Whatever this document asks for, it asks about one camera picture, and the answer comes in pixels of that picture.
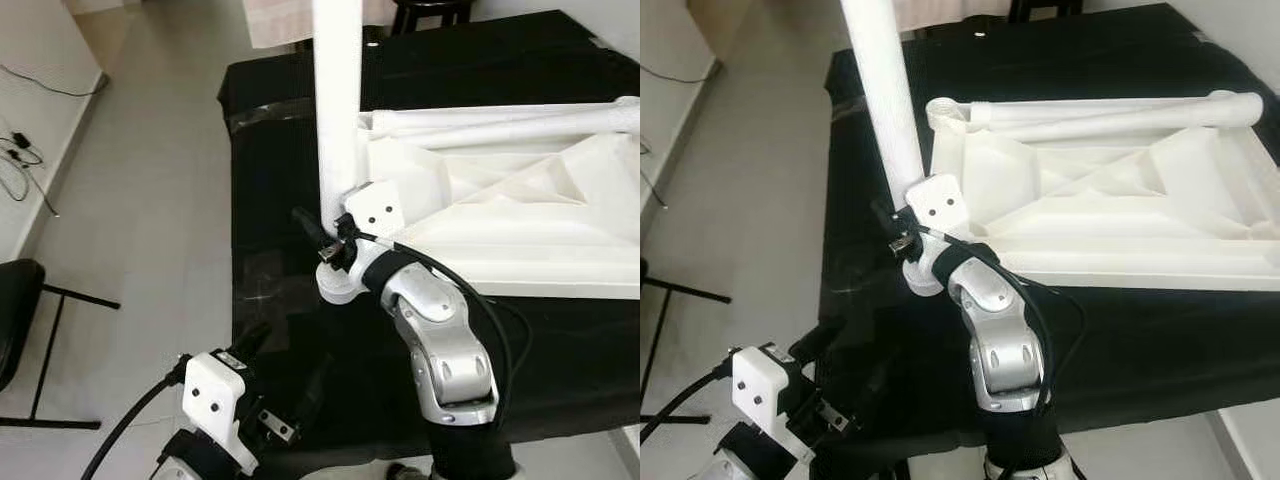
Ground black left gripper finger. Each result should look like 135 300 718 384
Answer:
235 322 273 363
790 318 843 363

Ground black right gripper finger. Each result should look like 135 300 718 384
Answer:
292 207 341 253
868 200 909 241

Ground black folding chair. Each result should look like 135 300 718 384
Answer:
640 260 733 426
0 258 121 431

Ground white plastic table top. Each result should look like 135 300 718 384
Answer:
315 95 641 301
900 88 1280 296

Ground white floor towel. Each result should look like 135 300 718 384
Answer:
245 0 401 51
890 0 1011 31

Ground black round stool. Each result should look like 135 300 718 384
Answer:
1005 0 1086 23
390 0 476 36

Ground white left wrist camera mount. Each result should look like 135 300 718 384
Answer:
182 350 259 471
732 345 816 466

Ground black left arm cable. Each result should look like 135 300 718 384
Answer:
82 355 191 480
640 355 741 446

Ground thin black wall cable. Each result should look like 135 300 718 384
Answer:
0 62 106 99
640 65 716 86

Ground black cable tangle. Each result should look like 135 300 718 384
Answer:
0 130 59 219

